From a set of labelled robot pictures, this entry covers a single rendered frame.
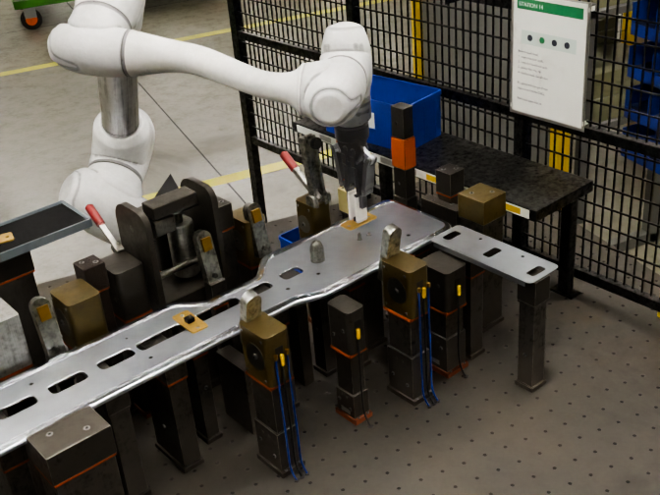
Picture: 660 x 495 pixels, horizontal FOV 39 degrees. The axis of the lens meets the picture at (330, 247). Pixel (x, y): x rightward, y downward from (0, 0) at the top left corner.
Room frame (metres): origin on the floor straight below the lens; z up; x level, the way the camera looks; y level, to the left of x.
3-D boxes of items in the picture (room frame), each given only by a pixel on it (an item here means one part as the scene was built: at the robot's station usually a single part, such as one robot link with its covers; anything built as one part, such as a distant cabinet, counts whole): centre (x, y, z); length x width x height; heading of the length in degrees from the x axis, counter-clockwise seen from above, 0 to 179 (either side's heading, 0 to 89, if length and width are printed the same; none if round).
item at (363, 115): (1.87, -0.07, 1.32); 0.09 x 0.09 x 0.06
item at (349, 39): (1.86, -0.07, 1.43); 0.13 x 0.11 x 0.16; 169
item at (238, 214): (1.92, 0.20, 0.88); 0.11 x 0.07 x 0.37; 38
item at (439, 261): (1.76, -0.25, 0.84); 0.12 x 0.07 x 0.28; 38
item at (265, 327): (1.47, 0.13, 0.87); 0.12 x 0.07 x 0.35; 38
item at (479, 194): (1.94, -0.37, 0.88); 0.08 x 0.08 x 0.36; 38
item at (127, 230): (1.81, 0.34, 0.94); 0.18 x 0.13 x 0.49; 128
